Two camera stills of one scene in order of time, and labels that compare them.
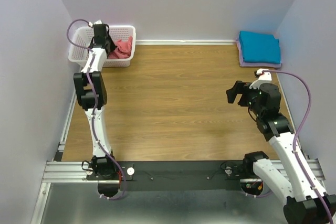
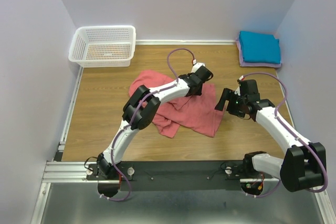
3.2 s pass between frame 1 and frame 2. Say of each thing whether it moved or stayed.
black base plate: stayed
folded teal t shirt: stayed
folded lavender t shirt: stayed
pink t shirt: moved
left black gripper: moved
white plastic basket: stayed
